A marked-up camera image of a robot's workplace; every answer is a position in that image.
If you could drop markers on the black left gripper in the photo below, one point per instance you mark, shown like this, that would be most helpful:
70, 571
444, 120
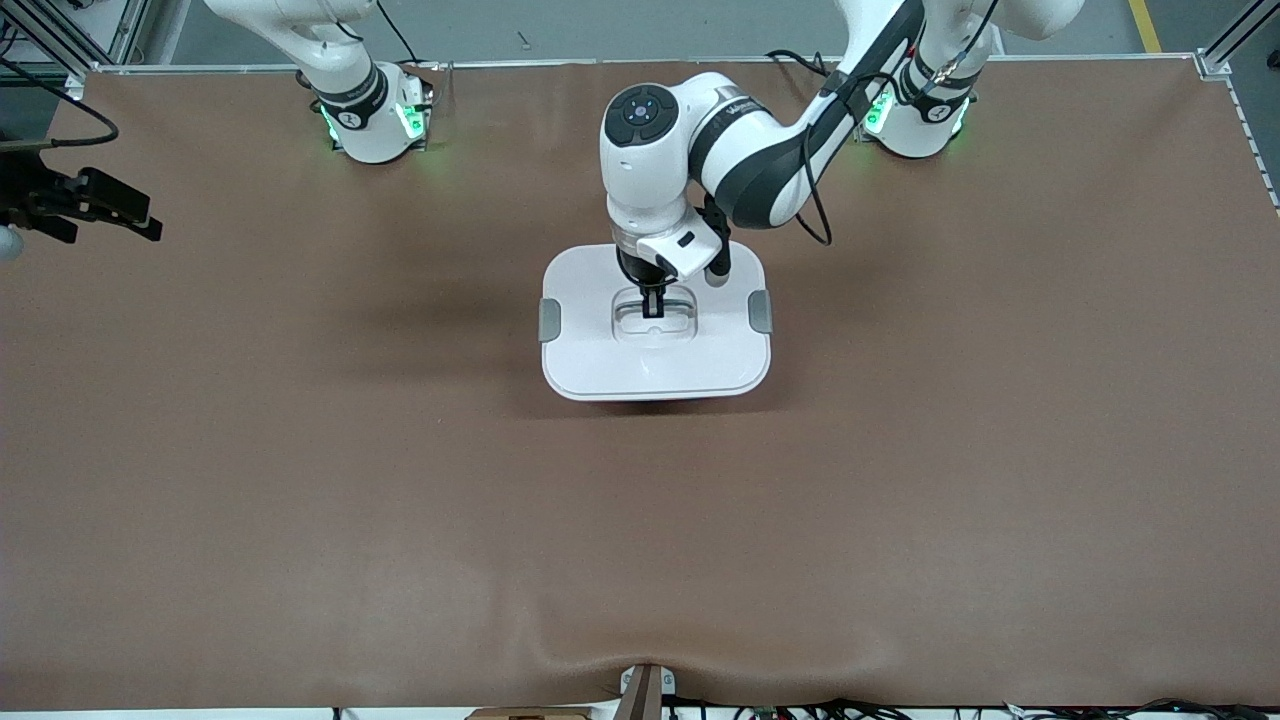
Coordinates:
634, 266

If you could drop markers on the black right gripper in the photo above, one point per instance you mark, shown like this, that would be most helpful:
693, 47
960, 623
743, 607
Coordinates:
28, 192

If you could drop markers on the white plastic box lid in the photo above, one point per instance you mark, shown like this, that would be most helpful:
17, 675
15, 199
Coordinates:
600, 360

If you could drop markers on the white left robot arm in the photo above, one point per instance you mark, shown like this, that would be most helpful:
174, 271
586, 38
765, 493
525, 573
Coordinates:
640, 180

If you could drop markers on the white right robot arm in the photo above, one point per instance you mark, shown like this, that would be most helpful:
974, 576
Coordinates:
370, 130

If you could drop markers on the grey lid latch clip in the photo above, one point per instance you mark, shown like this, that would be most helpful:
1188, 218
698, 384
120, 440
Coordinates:
550, 320
761, 312

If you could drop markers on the brown table mat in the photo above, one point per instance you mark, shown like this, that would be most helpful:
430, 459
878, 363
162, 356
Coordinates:
640, 550

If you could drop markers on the brown cardboard piece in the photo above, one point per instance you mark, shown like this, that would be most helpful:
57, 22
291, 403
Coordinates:
530, 715

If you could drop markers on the white table corner bracket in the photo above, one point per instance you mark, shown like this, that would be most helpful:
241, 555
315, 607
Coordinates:
1214, 66
74, 88

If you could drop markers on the aluminium frame profile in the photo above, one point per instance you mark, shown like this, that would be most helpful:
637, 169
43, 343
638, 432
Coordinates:
1225, 45
128, 30

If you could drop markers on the metal bracket with wooden post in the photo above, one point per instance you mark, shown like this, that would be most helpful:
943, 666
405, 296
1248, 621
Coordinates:
643, 695

